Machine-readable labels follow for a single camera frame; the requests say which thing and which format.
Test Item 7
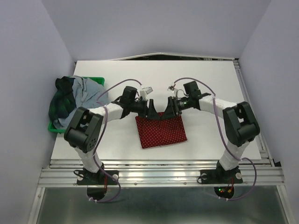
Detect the green plastic bin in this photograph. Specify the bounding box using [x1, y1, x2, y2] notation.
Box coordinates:
[48, 76, 106, 134]

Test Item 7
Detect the dark green plaid skirt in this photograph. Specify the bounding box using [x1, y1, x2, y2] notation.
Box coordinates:
[49, 76, 76, 122]

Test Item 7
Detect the aluminium rail frame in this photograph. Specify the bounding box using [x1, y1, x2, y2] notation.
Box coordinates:
[27, 58, 292, 224]

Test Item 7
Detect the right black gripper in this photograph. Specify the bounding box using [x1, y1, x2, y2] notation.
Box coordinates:
[161, 95, 192, 119]

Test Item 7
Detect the red polka dot skirt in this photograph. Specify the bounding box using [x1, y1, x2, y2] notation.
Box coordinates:
[135, 116, 187, 149]

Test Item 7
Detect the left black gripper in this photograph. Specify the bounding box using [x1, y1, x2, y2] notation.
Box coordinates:
[129, 98, 160, 119]

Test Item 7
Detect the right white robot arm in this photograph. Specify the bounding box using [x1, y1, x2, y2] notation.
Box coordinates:
[162, 78, 260, 184]

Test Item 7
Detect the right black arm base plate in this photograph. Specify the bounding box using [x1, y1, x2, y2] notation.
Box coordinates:
[197, 169, 243, 185]

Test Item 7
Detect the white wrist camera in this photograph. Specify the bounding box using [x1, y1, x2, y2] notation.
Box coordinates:
[139, 85, 153, 101]
[167, 83, 178, 95]

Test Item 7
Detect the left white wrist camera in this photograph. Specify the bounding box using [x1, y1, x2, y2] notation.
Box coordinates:
[139, 85, 153, 101]

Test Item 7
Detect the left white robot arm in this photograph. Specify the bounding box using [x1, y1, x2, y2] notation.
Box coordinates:
[64, 86, 160, 184]

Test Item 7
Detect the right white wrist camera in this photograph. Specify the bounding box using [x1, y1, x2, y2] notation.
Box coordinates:
[167, 83, 178, 95]

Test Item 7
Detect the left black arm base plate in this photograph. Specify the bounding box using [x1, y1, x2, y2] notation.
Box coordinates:
[73, 169, 117, 186]

